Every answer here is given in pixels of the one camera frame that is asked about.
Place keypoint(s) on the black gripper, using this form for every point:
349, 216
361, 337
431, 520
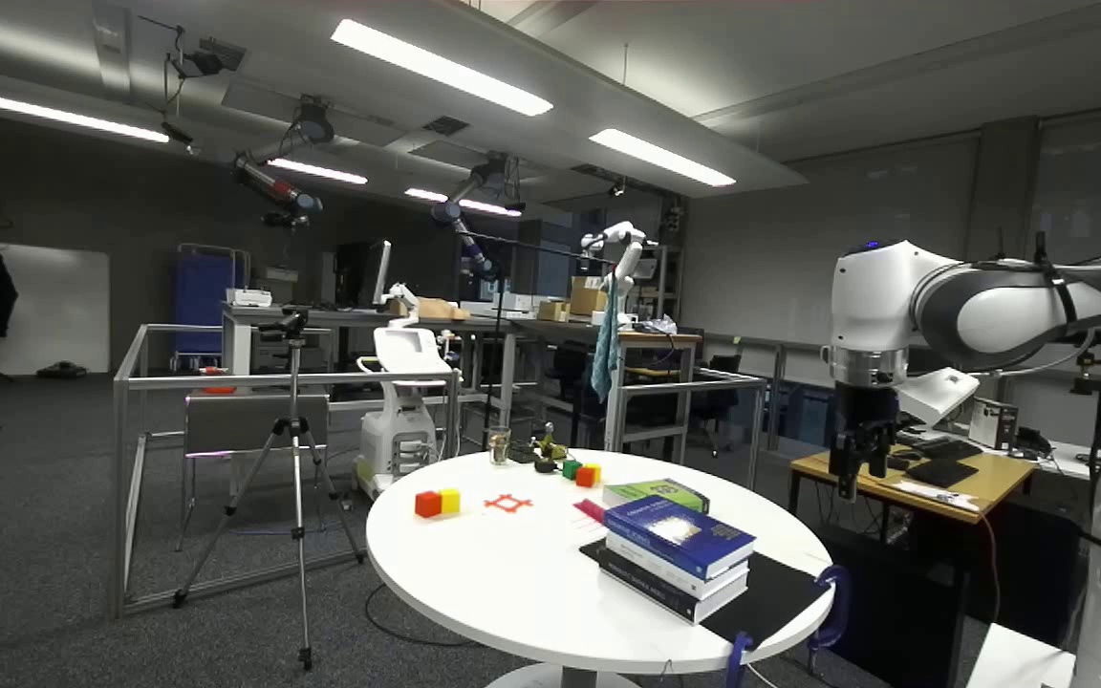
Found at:
862, 432

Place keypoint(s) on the blue top book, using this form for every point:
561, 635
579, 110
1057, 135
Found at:
683, 535

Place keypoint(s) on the black bottom book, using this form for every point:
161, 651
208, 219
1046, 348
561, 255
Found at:
664, 589

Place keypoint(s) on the white book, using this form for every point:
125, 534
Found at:
673, 575

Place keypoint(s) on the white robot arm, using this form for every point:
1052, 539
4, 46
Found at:
973, 315

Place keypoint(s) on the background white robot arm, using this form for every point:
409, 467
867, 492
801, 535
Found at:
616, 284

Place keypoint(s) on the wooden side desk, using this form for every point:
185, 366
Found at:
988, 484

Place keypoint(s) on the blue clamp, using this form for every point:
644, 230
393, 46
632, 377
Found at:
834, 623

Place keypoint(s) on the black mat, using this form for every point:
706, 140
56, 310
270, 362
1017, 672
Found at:
775, 599

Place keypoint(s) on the green book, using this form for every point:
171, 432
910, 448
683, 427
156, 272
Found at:
657, 487

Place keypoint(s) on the pink flat block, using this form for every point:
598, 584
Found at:
589, 511

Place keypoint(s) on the green orange yellow blocks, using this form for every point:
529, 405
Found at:
579, 473

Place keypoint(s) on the small glass jar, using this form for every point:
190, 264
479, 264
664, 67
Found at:
500, 445

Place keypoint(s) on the round white table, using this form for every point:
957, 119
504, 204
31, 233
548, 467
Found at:
510, 575

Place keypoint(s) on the red and yellow blocks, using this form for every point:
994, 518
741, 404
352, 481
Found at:
437, 504

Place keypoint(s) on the white medical cart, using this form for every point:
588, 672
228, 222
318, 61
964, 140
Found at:
398, 432

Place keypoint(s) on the metal frame workbench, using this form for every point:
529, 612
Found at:
300, 404

